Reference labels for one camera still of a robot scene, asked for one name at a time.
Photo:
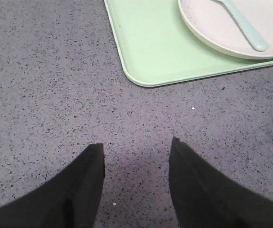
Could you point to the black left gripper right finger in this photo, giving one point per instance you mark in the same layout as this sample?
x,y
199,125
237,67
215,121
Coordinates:
x,y
203,197

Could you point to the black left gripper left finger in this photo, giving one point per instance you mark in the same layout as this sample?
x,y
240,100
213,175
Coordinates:
x,y
69,200

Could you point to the white round plate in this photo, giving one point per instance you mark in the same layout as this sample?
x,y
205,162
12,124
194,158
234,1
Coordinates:
x,y
211,22

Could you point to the light green plastic tray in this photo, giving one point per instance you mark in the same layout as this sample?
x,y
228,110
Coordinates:
x,y
157,48

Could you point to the light blue plastic spoon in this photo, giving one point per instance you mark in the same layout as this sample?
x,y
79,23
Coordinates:
x,y
254,38

